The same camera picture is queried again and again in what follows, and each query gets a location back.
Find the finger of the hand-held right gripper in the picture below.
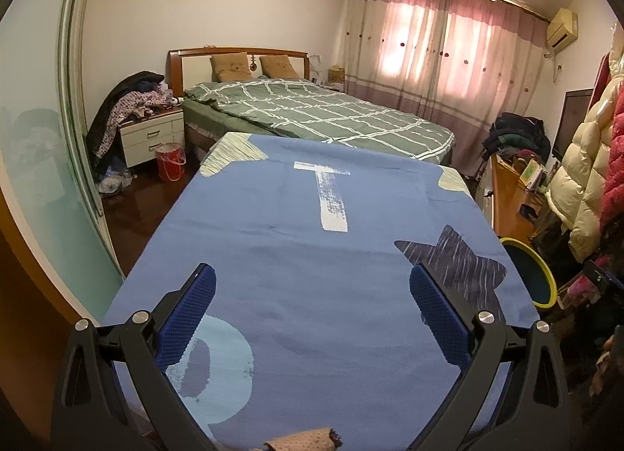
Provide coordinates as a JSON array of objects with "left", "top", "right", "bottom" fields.
[{"left": 582, "top": 260, "right": 624, "bottom": 292}]

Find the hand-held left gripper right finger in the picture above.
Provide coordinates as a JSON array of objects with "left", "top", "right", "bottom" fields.
[{"left": 409, "top": 263, "right": 571, "bottom": 451}]

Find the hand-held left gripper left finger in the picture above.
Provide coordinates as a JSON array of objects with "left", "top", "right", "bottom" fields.
[{"left": 51, "top": 263, "right": 218, "bottom": 451}]

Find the yellow rimmed blue bin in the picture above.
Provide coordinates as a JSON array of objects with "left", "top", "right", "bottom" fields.
[{"left": 498, "top": 236, "right": 558, "bottom": 309}]

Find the pink fabric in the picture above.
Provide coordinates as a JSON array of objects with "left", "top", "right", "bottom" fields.
[{"left": 568, "top": 270, "right": 605, "bottom": 305}]

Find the cream puffer jacket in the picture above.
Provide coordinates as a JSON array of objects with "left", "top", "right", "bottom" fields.
[{"left": 545, "top": 53, "right": 617, "bottom": 261}]

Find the red quilted jacket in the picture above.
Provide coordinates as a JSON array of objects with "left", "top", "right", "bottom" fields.
[{"left": 599, "top": 53, "right": 624, "bottom": 232}]

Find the blue printed tablecloth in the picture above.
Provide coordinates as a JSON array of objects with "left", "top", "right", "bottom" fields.
[{"left": 100, "top": 133, "right": 542, "bottom": 449}]

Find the wooden dresser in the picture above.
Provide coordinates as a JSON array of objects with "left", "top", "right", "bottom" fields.
[{"left": 490, "top": 153, "right": 549, "bottom": 240}]

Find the green desk calendar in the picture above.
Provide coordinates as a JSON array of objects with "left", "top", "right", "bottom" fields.
[{"left": 519, "top": 158, "right": 546, "bottom": 188}]

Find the clear plastic bottles pile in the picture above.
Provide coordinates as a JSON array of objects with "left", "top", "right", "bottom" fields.
[{"left": 97, "top": 168, "right": 135, "bottom": 195}]

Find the red bucket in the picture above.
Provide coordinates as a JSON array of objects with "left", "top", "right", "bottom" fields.
[{"left": 155, "top": 142, "right": 187, "bottom": 182}]

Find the black television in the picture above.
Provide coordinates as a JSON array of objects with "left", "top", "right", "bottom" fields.
[{"left": 552, "top": 89, "right": 594, "bottom": 162}]

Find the pile of dark clothes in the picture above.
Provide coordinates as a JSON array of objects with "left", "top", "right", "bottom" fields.
[{"left": 482, "top": 112, "right": 551, "bottom": 159}]

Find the brown knitted cloth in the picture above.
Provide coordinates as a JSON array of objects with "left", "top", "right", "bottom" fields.
[{"left": 264, "top": 426, "right": 342, "bottom": 451}]

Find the white nightstand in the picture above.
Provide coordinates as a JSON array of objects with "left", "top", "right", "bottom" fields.
[{"left": 119, "top": 107, "right": 186, "bottom": 168}]

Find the frosted glass sliding door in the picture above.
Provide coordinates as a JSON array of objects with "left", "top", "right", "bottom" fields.
[{"left": 0, "top": 0, "right": 125, "bottom": 310}]

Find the pile of mixed clothes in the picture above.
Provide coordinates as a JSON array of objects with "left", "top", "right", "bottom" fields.
[{"left": 85, "top": 71, "right": 179, "bottom": 174}]

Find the green checked duvet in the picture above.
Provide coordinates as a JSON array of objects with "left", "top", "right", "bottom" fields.
[{"left": 183, "top": 79, "right": 456, "bottom": 162}]

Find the brown pillow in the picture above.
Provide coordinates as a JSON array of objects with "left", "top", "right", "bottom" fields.
[
  {"left": 258, "top": 55, "right": 299, "bottom": 78},
  {"left": 209, "top": 53, "right": 254, "bottom": 83}
]

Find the wooden bed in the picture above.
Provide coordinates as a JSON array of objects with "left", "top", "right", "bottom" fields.
[{"left": 166, "top": 47, "right": 456, "bottom": 174}]

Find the beige air conditioner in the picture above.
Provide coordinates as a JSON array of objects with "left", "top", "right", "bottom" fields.
[{"left": 545, "top": 8, "right": 579, "bottom": 49}]

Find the pink window curtain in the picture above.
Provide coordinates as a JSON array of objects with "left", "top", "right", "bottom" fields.
[{"left": 344, "top": 0, "right": 549, "bottom": 174}]

